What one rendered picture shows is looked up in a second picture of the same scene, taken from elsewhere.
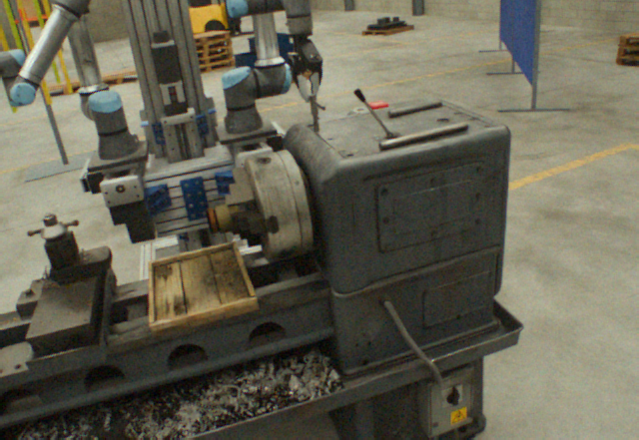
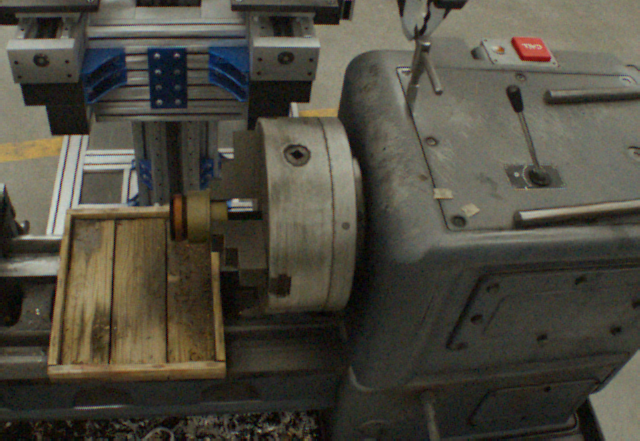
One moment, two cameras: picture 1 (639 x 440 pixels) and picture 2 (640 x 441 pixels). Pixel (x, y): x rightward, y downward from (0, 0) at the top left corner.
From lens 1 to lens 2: 0.65 m
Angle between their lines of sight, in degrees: 23
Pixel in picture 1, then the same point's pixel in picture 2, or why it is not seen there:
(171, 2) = not seen: outside the picture
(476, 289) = (566, 395)
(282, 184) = (317, 222)
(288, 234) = (303, 301)
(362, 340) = (373, 428)
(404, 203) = (518, 303)
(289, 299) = (277, 370)
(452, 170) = (618, 271)
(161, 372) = (60, 407)
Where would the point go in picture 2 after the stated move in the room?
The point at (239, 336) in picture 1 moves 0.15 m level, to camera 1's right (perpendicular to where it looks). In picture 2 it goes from (186, 390) to (266, 406)
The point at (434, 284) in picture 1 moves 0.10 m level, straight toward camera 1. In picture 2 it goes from (509, 385) to (497, 429)
